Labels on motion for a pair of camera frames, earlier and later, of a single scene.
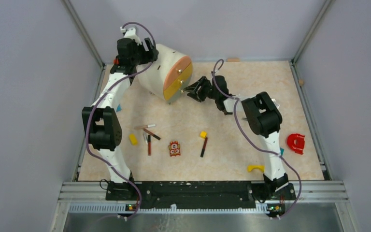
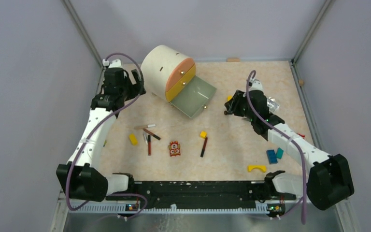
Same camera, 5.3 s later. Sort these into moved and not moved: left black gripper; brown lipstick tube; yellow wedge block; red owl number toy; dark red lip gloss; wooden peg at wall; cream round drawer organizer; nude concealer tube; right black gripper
Moved: right black gripper; left black gripper; cream round drawer organizer
Not moved: red owl number toy; brown lipstick tube; nude concealer tube; yellow wedge block; dark red lip gloss; wooden peg at wall
